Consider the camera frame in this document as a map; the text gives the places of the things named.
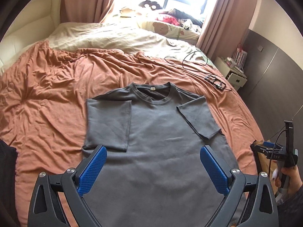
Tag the terracotta bed blanket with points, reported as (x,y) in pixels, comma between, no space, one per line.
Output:
(44,109)

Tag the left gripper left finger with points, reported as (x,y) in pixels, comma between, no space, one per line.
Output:
(77,184)

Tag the person's right hand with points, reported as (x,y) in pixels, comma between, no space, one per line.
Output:
(295,182)

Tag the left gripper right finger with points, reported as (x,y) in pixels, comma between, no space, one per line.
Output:
(228,183)

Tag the grey t-shirt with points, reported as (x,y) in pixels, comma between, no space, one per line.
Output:
(153,175)

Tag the dark grey wardrobe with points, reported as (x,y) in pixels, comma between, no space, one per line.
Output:
(273,91)

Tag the cream bed sheet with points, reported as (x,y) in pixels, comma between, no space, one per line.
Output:
(126,37)

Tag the white bedside drawer cabinet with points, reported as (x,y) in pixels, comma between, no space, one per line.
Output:
(233,76)

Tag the pile of clothes by window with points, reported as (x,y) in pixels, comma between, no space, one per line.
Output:
(180,15)

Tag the bear print pillow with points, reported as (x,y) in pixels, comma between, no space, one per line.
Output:
(169,30)

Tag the black metal frame rack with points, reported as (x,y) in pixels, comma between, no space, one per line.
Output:
(217,83)

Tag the striped paper bag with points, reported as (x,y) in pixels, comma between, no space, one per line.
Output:
(239,56)

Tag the cream padded headboard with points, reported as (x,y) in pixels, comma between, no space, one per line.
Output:
(34,23)

